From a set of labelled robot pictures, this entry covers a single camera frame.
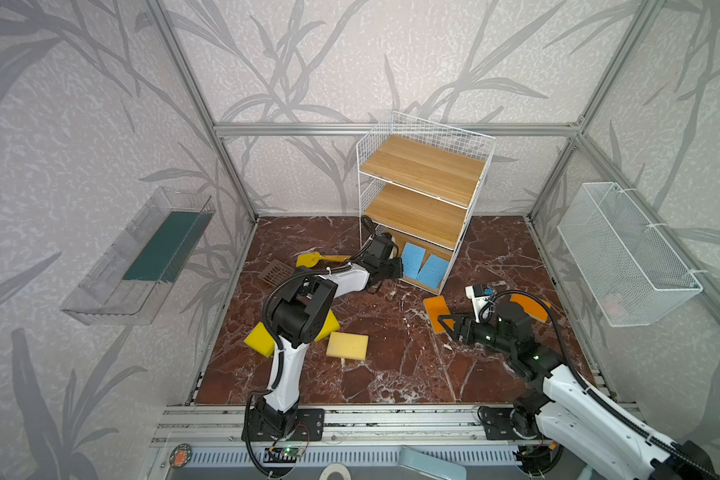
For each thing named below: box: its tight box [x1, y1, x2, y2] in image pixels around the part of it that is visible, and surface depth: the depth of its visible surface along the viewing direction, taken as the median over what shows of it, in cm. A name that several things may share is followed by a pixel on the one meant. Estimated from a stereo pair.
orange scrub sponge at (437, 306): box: [423, 295, 455, 333], surface depth 96 cm
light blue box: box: [399, 446, 467, 480], surface depth 66 cm
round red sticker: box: [169, 443, 192, 469], surface depth 71 cm
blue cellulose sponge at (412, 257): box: [401, 242, 427, 280], surface depth 104 cm
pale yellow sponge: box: [326, 332, 369, 361], surface depth 87 cm
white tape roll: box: [318, 463, 352, 480], surface depth 69 cm
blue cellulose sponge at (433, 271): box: [416, 254, 449, 289], surface depth 102 cm
